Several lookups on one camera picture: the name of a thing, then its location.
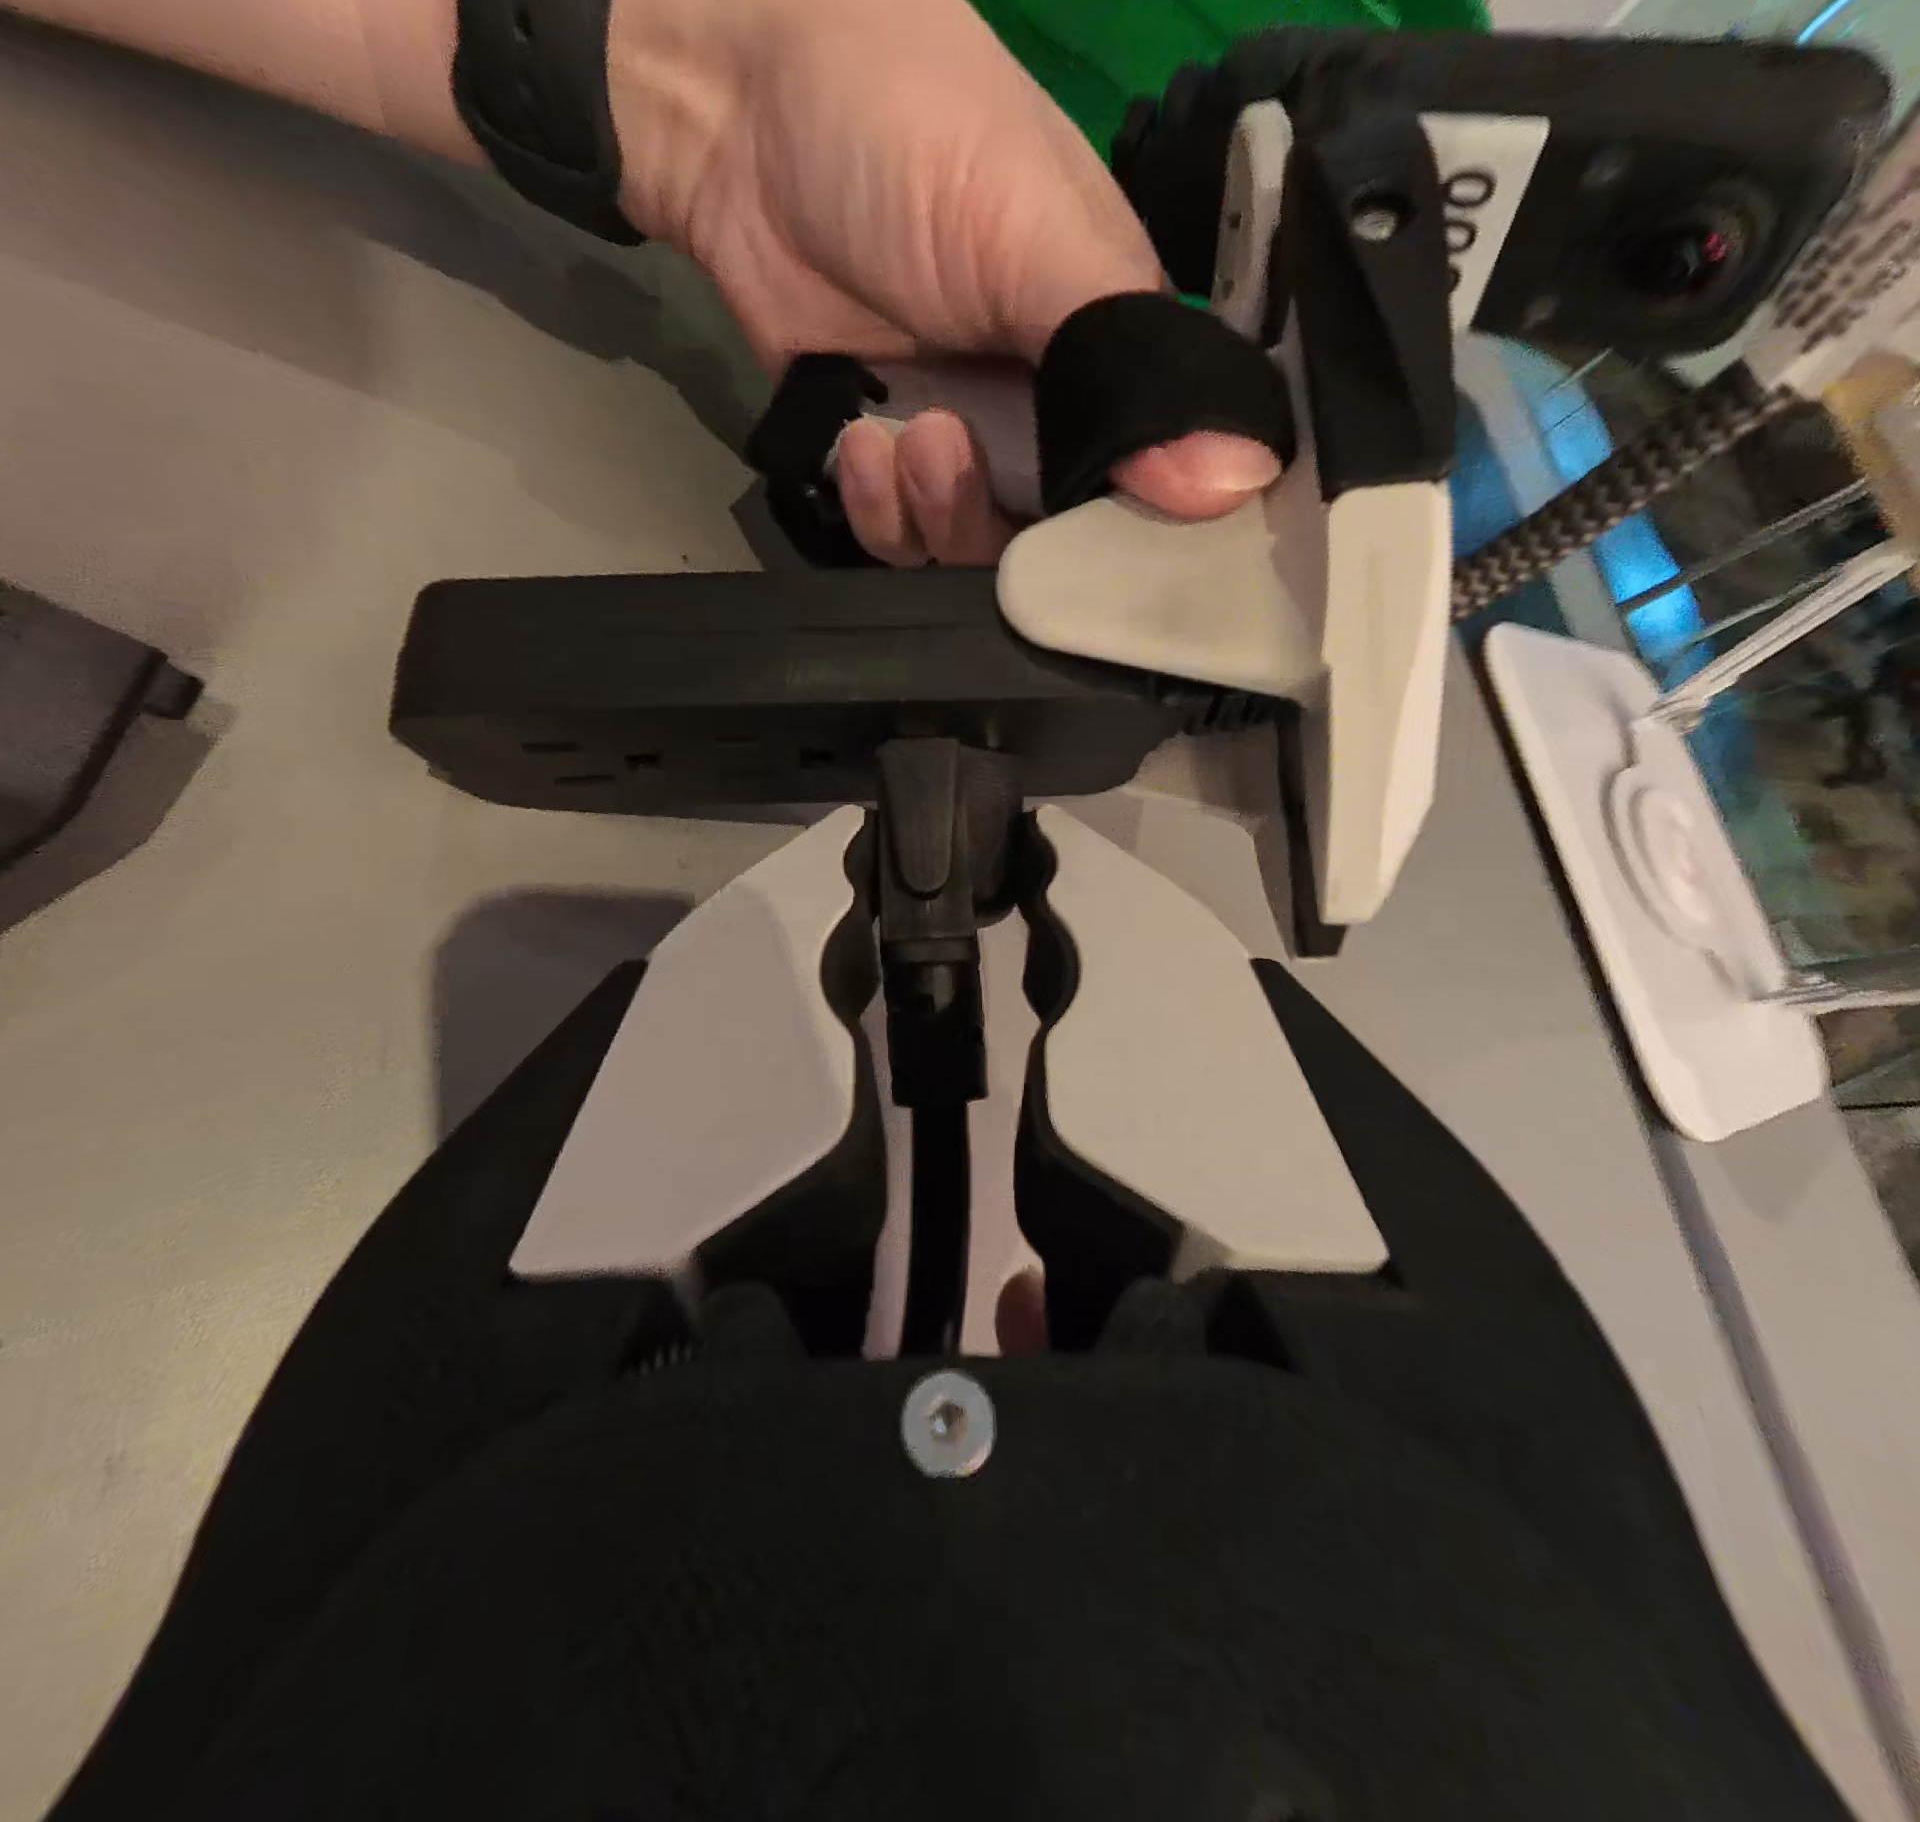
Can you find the black power strip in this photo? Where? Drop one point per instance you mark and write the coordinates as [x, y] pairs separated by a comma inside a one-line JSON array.
[[676, 682]]

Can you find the white document stand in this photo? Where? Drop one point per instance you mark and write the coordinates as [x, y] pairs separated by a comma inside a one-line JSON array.
[[1591, 786]]

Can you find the person's left hand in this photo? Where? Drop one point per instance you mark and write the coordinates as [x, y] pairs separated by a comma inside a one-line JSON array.
[[869, 171]]

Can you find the printed instruction sheet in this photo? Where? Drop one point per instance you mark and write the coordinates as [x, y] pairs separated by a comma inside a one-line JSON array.
[[1858, 280]]

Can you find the black wristband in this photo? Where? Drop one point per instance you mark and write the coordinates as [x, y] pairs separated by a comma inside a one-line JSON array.
[[526, 80]]

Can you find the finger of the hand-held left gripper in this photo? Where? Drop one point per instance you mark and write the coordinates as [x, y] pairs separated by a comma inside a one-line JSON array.
[[1386, 654]]

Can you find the black power plug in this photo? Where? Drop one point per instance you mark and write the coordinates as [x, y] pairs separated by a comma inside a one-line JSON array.
[[932, 831]]

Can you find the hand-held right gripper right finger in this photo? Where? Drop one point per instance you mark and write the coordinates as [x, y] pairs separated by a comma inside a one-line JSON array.
[[1200, 1086]]

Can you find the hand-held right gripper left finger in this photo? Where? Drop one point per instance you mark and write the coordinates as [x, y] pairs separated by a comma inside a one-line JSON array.
[[708, 1102]]

